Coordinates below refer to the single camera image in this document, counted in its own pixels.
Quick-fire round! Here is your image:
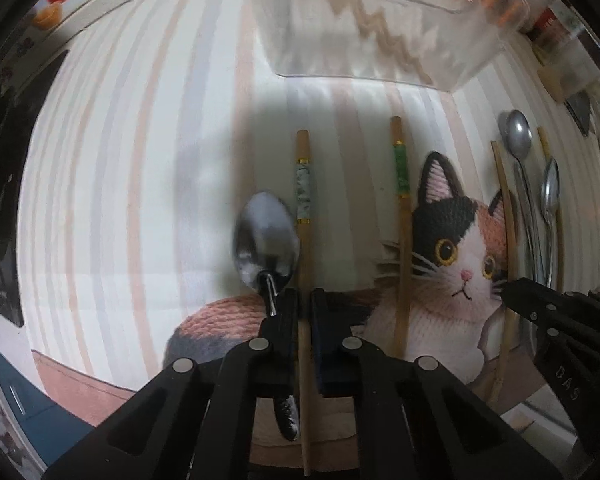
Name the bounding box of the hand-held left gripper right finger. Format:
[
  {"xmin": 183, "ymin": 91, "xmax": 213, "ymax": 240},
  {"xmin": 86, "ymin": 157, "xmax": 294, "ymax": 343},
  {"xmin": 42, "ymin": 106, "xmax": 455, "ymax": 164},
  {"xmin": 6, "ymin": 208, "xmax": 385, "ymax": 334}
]
[{"xmin": 307, "ymin": 288, "xmax": 551, "ymax": 480}]

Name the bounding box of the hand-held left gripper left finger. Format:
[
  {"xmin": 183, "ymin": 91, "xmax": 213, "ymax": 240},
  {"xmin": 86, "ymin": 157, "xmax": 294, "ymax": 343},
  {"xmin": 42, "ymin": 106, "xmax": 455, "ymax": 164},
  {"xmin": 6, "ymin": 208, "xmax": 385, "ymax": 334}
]
[{"xmin": 45, "ymin": 288, "xmax": 300, "ymax": 480}]

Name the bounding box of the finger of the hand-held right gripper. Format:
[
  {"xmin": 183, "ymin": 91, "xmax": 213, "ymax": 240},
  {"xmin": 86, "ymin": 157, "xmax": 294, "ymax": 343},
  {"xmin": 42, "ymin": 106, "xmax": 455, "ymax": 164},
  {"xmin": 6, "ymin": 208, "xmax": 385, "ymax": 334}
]
[{"xmin": 499, "ymin": 278, "xmax": 600, "ymax": 346}]

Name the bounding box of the large metal spoon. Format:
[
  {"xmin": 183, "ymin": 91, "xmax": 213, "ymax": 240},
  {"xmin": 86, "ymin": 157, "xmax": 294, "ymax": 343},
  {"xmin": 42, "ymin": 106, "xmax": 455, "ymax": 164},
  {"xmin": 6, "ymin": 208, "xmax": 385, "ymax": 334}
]
[{"xmin": 233, "ymin": 191, "xmax": 301, "ymax": 442}]

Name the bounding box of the bamboo chopstick with grey band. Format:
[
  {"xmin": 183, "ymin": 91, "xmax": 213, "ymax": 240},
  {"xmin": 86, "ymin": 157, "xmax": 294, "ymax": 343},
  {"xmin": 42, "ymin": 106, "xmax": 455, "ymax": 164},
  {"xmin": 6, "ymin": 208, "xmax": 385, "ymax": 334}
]
[{"xmin": 295, "ymin": 130, "xmax": 314, "ymax": 477}]

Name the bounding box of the plain bamboo chopstick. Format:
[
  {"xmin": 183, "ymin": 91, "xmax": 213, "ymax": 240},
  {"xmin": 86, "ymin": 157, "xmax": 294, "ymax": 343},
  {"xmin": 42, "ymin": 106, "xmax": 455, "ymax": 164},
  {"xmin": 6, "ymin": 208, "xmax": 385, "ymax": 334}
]
[
  {"xmin": 536, "ymin": 126, "xmax": 567, "ymax": 292},
  {"xmin": 489, "ymin": 140, "xmax": 519, "ymax": 404}
]

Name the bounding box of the small metal spoon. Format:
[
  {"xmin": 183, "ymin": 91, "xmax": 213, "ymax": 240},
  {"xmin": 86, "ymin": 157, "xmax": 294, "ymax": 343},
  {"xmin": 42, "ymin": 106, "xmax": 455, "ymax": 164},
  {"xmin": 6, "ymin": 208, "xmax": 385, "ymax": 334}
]
[{"xmin": 541, "ymin": 157, "xmax": 562, "ymax": 287}]

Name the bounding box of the bamboo chopstick with green band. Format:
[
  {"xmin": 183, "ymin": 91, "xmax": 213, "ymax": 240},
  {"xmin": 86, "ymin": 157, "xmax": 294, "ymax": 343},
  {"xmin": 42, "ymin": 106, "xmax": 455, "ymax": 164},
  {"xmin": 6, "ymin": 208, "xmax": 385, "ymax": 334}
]
[{"xmin": 389, "ymin": 116, "xmax": 414, "ymax": 352}]

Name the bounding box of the striped cat-print mat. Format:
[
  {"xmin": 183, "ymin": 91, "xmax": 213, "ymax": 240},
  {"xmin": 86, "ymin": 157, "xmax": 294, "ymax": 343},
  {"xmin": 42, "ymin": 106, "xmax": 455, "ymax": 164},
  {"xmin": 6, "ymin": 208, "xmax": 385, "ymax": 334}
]
[{"xmin": 16, "ymin": 0, "xmax": 600, "ymax": 456}]

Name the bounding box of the clear plastic cup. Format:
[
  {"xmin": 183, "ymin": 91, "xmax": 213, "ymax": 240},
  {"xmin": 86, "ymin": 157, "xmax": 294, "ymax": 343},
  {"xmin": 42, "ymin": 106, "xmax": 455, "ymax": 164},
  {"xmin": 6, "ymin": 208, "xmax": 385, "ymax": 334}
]
[{"xmin": 495, "ymin": 0, "xmax": 563, "ymax": 43}]

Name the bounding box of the clear plastic container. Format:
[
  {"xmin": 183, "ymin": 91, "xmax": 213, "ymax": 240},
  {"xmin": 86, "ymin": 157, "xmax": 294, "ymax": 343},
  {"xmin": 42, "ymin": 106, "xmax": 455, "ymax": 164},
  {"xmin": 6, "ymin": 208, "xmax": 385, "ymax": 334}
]
[{"xmin": 240, "ymin": 0, "xmax": 531, "ymax": 94}]

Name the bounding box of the fruit-printed white box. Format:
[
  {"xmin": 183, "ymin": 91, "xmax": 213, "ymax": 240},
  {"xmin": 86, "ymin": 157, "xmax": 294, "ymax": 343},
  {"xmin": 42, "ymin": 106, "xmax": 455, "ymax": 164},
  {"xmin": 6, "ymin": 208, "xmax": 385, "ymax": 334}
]
[{"xmin": 0, "ymin": 0, "xmax": 111, "ymax": 93}]

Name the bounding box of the long-handled metal spoon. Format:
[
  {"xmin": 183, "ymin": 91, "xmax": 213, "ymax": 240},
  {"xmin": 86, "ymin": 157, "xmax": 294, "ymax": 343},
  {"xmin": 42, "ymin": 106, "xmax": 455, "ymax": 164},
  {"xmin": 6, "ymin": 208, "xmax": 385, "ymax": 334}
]
[{"xmin": 498, "ymin": 109, "xmax": 546, "ymax": 286}]

